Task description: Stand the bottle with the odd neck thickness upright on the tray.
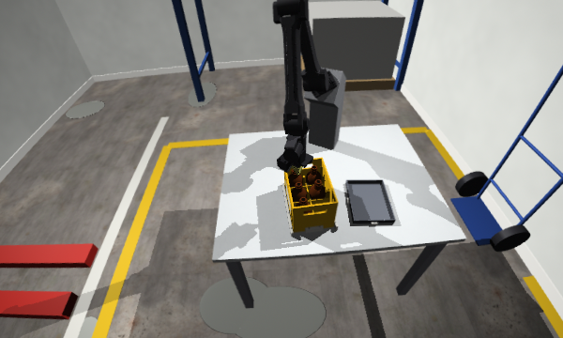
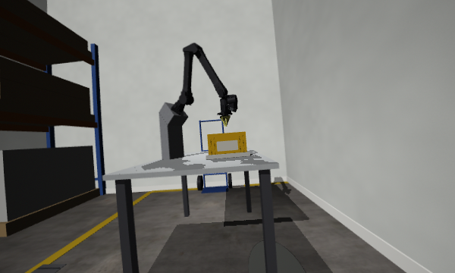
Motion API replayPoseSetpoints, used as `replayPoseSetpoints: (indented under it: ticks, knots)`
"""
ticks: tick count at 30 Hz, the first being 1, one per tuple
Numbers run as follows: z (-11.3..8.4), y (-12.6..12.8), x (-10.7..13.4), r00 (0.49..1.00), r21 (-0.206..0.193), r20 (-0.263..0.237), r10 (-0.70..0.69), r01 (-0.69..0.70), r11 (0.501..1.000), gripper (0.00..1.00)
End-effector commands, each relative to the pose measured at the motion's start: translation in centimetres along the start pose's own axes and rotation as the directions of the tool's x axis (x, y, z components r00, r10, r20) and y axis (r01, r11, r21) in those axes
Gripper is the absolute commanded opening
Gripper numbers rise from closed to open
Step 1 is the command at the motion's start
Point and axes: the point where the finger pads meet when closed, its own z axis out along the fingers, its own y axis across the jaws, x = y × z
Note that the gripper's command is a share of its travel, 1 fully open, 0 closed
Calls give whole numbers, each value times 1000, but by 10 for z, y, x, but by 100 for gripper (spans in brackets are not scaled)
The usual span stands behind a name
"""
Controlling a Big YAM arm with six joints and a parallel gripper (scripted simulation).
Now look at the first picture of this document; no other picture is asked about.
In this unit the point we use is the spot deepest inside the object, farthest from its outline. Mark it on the yellow crate with cross dividers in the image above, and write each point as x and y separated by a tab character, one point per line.
325	216

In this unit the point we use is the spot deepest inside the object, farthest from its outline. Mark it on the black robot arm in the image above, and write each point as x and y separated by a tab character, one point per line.
297	41

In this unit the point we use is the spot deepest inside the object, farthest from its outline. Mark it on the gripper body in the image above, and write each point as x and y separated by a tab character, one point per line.
309	159

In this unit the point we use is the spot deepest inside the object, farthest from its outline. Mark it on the brown glass bottle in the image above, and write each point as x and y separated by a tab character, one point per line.
312	176

